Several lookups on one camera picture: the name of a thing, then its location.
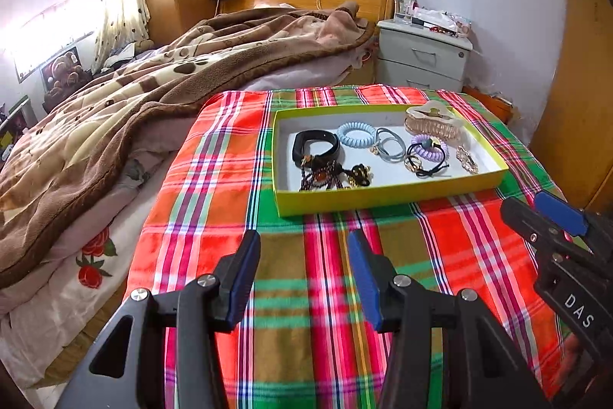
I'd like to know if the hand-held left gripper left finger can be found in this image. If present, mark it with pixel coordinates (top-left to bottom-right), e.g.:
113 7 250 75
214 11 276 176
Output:
55 228 262 409

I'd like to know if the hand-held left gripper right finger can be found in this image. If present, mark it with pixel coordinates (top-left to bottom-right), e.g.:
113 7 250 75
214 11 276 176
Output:
347 229 551 409

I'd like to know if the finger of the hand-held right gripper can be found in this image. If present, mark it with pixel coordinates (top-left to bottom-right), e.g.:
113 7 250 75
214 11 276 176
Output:
500 197 572 257
535 191 613 248

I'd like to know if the small clear hair claw clip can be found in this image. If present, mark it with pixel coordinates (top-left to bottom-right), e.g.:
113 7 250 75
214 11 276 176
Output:
455 145 480 175

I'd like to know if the yellow-green shallow box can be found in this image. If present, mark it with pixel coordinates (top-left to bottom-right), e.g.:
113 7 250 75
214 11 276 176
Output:
272 102 510 218

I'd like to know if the plaid red green cloth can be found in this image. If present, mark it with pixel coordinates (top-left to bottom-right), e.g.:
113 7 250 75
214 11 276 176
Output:
122 84 582 409

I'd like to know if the large beige hair claw clip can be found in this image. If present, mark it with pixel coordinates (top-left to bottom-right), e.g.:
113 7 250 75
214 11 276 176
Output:
405 100 461 144

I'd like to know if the wooden door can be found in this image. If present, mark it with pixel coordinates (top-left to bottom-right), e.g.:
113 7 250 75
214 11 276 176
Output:
529 0 613 209

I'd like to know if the black wristband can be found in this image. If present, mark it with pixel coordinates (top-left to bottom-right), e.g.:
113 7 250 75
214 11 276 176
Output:
292 130 341 165

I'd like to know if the pale floral bed sheet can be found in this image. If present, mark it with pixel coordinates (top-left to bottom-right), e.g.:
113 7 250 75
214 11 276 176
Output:
0 54 379 395

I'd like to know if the grey two-drawer nightstand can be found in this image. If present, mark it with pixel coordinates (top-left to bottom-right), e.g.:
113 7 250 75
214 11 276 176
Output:
376 18 475 94

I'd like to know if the brown paw print blanket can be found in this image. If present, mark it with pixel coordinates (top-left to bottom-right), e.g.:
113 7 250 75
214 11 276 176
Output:
0 1 377 290

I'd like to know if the pile of packets and papers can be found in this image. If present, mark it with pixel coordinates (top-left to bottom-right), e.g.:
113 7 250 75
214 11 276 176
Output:
412 4 472 37

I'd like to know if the clear drinking glass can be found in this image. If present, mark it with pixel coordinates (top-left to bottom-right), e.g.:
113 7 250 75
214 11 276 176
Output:
395 0 417 24

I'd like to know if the brown teddy bear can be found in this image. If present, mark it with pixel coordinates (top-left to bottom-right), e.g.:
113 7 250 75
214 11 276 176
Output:
41 47 92 103

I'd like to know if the dark cluttered desk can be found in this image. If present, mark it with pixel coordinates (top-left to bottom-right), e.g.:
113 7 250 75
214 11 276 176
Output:
0 97 32 161

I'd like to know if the bright window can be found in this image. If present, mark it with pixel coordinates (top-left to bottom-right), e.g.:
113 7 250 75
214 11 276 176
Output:
0 0 103 84

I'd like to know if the black hair tie with bead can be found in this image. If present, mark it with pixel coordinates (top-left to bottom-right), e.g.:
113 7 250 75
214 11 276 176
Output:
414 140 452 179

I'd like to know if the black gold hair tie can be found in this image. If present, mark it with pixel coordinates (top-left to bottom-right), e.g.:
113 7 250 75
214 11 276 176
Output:
342 162 373 189

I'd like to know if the dark beaded bracelet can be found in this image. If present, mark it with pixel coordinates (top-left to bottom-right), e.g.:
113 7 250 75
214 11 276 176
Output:
299 153 344 192

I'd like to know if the purple spiral hair tie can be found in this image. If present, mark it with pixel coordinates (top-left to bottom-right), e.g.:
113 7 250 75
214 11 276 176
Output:
410 137 449 162

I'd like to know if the grey hair tie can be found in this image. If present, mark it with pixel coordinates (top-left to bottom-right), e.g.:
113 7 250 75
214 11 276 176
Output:
375 127 401 152
380 138 408 162

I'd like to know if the light blue spiral hair tie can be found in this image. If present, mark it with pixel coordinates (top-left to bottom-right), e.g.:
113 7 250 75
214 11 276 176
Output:
336 120 379 149

